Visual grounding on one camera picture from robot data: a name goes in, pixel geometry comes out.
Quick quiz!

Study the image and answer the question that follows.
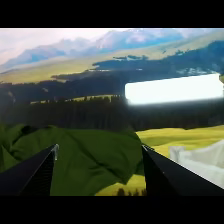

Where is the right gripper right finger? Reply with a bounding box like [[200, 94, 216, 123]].
[[141, 144, 224, 197]]

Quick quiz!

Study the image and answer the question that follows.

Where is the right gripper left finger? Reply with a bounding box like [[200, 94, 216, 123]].
[[0, 143, 60, 197]]

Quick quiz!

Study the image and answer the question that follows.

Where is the white garment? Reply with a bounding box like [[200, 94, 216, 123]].
[[168, 138, 224, 190]]

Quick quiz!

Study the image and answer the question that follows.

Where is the green garment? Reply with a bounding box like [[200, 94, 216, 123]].
[[0, 123, 145, 197]]

